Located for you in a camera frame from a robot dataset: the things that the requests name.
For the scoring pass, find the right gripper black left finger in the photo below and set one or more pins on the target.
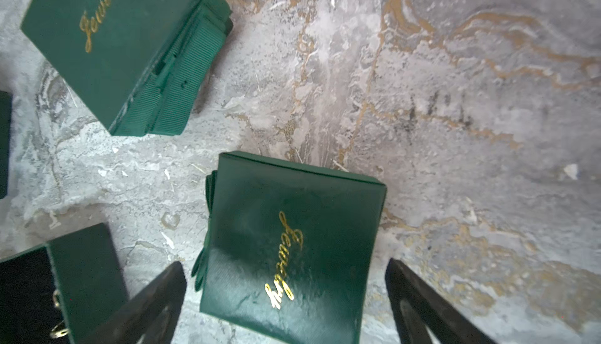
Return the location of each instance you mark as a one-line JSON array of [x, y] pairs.
[[151, 316]]

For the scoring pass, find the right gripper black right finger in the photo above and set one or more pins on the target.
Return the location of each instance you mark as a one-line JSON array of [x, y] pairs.
[[421, 314]]

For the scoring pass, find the green jewelry box lid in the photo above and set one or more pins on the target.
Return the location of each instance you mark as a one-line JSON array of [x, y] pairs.
[[288, 248]]

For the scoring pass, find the left green jewelry box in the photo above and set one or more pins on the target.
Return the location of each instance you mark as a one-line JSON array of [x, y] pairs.
[[5, 128]]

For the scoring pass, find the green jewelry box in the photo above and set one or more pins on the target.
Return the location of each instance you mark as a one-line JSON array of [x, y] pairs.
[[5, 128], [136, 64]]

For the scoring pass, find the right green jewelry box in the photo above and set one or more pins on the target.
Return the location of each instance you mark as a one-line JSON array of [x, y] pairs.
[[136, 64]]

